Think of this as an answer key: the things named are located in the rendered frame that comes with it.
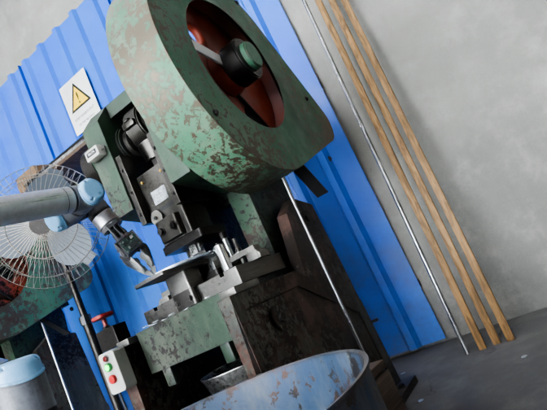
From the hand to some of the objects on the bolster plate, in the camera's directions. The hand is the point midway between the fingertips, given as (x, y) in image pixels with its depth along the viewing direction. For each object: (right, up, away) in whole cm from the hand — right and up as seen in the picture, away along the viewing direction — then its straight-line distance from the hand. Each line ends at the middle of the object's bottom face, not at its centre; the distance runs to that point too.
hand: (151, 272), depth 160 cm
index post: (+24, +1, +2) cm, 24 cm away
